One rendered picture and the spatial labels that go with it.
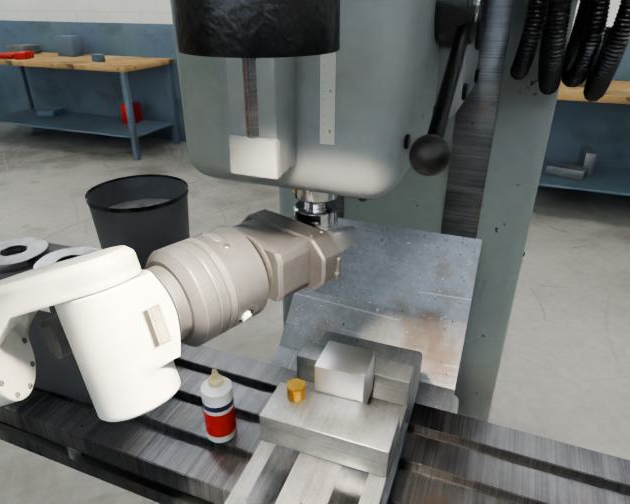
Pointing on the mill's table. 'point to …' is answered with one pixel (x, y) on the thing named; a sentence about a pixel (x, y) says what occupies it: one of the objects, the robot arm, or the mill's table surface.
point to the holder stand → (48, 253)
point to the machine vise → (401, 382)
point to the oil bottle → (218, 407)
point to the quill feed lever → (454, 37)
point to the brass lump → (296, 390)
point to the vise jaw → (332, 429)
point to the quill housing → (334, 102)
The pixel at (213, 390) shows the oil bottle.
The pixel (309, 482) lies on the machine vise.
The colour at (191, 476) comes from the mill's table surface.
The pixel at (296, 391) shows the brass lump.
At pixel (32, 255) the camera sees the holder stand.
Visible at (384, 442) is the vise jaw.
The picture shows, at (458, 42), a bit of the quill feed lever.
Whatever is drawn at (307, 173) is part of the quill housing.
